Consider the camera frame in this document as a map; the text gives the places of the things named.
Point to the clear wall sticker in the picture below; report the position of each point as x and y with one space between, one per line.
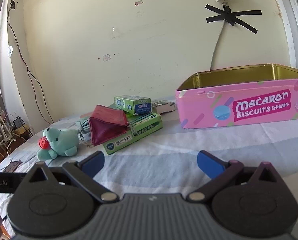
139 3

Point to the small white wall sticker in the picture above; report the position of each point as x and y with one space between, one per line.
106 57

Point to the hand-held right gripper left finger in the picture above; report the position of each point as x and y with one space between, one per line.
94 163

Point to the large green medicine box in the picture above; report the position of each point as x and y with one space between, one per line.
141 130

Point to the white window frame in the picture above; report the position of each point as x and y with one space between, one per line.
289 30

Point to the teal zip coin pouch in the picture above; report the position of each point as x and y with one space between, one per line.
84 126

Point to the teal plush toy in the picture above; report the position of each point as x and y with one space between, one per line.
61 140

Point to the small green box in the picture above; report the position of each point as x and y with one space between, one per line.
129 102

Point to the crossed black tape strips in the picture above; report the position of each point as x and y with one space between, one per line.
229 16

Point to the wall socket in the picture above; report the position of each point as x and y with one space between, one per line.
12 3

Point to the black charger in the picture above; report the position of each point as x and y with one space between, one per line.
18 122

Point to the pink biscuit tin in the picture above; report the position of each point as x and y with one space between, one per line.
201 110

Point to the striped bed sheet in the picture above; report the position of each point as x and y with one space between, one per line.
151 165

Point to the red leather pouch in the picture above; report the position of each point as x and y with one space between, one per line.
106 125

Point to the dark flat device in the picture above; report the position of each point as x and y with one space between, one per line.
12 166

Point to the white round wall fixture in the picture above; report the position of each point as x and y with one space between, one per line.
10 52

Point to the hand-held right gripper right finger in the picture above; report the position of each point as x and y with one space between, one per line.
209 163

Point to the patterned tissue pack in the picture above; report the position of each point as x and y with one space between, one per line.
164 106

